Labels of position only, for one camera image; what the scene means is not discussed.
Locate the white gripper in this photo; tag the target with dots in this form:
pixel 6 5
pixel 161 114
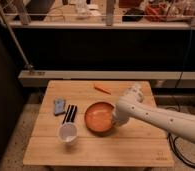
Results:
pixel 117 120

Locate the orange ceramic bowl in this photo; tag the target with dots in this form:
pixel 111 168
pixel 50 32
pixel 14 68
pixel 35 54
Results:
pixel 98 117

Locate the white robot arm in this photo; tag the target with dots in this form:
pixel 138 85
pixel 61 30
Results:
pixel 130 105

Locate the white squeeze bottle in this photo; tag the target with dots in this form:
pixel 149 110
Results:
pixel 135 92

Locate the orange carrot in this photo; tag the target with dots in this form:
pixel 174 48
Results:
pixel 99 88

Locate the wooden table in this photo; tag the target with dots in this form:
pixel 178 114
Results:
pixel 98 142

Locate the blue grey sponge block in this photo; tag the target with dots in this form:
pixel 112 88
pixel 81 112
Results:
pixel 59 106

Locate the black object on bench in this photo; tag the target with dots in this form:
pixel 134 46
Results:
pixel 133 15

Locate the red object on bench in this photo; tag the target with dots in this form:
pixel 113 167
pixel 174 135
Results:
pixel 155 13

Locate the grey metal pole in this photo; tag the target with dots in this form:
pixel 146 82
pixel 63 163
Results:
pixel 28 66

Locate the white long shelf rail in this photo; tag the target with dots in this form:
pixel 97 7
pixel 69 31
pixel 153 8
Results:
pixel 40 78

